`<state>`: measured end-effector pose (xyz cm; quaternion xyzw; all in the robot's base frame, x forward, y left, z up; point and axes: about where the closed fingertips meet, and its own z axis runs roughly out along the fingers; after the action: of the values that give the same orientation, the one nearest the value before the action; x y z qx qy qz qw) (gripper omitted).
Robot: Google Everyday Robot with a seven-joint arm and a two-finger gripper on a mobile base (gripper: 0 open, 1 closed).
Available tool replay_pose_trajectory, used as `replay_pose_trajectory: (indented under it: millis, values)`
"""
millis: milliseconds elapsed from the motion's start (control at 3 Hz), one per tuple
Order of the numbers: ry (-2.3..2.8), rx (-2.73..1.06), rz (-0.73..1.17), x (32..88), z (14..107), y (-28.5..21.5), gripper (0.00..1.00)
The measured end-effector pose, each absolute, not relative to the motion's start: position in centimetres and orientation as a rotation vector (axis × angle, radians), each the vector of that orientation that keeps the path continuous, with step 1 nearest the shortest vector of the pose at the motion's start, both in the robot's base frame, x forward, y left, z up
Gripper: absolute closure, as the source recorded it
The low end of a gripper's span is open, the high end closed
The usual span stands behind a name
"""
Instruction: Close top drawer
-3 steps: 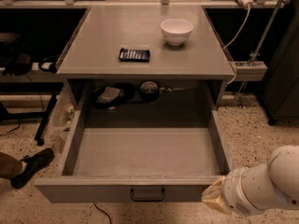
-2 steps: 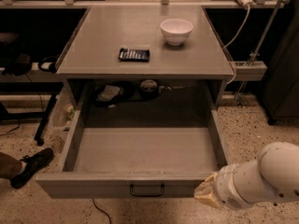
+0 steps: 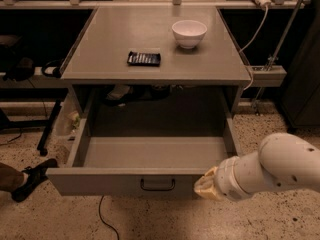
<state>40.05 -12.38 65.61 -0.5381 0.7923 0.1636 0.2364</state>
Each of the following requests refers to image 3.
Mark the yellow foam-covered gripper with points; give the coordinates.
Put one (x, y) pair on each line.
(224, 180)

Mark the grey top drawer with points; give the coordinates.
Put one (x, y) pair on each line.
(180, 137)

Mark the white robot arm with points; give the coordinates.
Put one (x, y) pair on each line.
(282, 162)

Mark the metal stand pole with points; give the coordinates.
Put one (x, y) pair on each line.
(267, 69)

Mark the black tape roll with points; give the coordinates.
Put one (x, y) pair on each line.
(160, 91)

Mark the grey metal cabinet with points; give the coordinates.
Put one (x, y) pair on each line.
(100, 55)

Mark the white ceramic bowl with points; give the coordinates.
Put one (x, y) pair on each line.
(188, 33)

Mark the black shoe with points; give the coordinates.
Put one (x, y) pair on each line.
(36, 176)

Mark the black headphones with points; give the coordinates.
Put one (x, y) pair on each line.
(52, 69)

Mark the brown trouser leg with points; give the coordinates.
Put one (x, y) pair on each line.
(10, 178)

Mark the dark bag on shelf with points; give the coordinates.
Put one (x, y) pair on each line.
(13, 63)

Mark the black drawer handle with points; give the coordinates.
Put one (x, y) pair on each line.
(157, 185)

